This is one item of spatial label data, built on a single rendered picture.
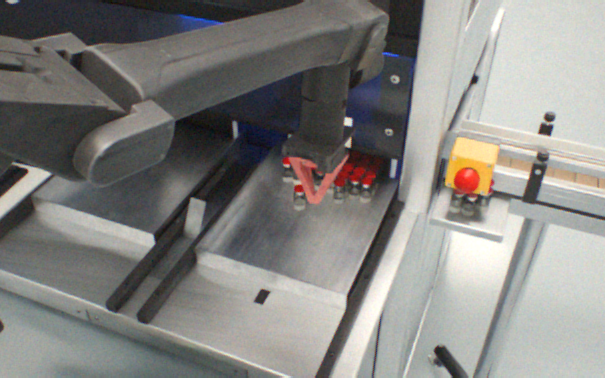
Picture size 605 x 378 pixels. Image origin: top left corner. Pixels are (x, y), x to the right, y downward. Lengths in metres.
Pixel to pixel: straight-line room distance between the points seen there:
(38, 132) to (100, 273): 0.68
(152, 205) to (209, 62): 0.68
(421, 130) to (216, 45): 0.56
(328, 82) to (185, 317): 0.43
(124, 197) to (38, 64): 0.78
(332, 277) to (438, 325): 1.13
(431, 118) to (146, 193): 0.54
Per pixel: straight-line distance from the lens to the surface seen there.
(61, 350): 2.10
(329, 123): 0.73
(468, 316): 2.11
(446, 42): 0.91
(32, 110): 0.35
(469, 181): 0.99
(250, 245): 1.02
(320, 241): 1.02
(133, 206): 1.13
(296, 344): 0.89
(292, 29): 0.57
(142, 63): 0.44
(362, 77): 0.76
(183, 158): 1.23
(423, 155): 1.02
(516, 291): 1.39
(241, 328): 0.91
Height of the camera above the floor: 1.60
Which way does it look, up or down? 40 degrees down
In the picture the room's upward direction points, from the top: straight up
